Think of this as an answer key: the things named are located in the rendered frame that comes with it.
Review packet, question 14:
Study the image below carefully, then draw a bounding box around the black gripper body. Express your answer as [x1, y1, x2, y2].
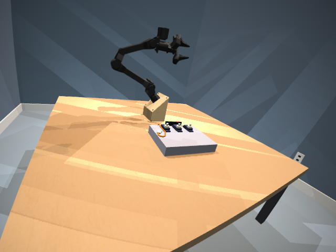
[165, 34, 181, 64]

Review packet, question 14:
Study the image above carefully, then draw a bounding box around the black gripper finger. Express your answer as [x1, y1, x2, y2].
[180, 37, 190, 47]
[179, 54, 189, 61]

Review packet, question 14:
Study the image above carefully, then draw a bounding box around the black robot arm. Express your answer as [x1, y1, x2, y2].
[111, 27, 181, 103]

